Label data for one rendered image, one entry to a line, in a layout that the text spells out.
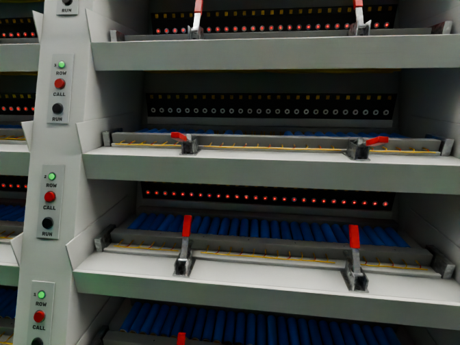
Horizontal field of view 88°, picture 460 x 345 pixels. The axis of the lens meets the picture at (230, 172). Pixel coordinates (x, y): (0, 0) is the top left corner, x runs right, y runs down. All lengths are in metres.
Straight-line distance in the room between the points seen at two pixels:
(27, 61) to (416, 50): 0.65
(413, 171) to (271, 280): 0.26
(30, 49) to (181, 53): 0.28
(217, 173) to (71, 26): 0.36
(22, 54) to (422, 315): 0.77
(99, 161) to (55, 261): 0.18
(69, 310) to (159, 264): 0.16
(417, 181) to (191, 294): 0.38
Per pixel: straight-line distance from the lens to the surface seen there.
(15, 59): 0.62
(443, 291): 0.50
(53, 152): 0.50
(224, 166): 0.38
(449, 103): 0.55
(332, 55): 0.45
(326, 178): 0.39
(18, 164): 0.56
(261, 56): 0.43
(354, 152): 0.41
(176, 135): 0.34
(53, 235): 0.50
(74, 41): 0.54
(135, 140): 0.48
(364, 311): 0.45
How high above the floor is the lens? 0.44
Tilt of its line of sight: 3 degrees up
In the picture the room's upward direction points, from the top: 3 degrees clockwise
